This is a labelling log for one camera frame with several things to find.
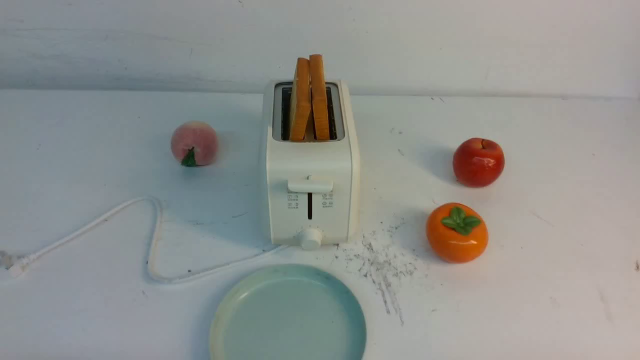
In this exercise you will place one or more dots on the red apple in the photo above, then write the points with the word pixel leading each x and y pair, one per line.
pixel 478 162

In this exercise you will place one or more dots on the orange persimmon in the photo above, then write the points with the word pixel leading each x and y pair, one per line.
pixel 456 233

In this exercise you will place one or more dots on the light green round plate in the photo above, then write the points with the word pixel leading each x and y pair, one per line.
pixel 289 312

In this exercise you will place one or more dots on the pink peach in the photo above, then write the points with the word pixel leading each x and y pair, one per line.
pixel 194 144

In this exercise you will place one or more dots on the toast slice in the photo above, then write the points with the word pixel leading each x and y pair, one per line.
pixel 319 99
pixel 300 101

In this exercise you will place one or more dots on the white two-slot toaster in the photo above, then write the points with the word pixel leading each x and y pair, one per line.
pixel 310 191

